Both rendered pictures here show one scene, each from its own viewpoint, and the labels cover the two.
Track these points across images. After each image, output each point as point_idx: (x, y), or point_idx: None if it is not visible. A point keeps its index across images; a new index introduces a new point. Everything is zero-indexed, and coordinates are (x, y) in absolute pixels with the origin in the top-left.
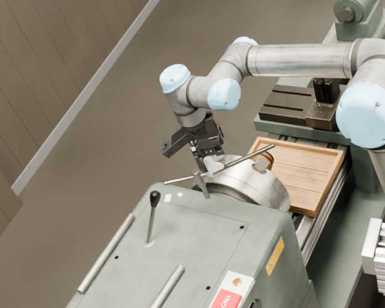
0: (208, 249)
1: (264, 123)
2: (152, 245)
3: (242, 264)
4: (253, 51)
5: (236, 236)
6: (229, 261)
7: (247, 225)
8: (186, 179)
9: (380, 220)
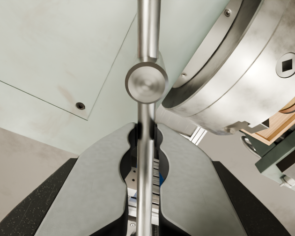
0: (18, 31)
1: None
2: None
3: None
4: None
5: (57, 95)
6: None
7: (82, 116)
8: (137, 8)
9: (132, 195)
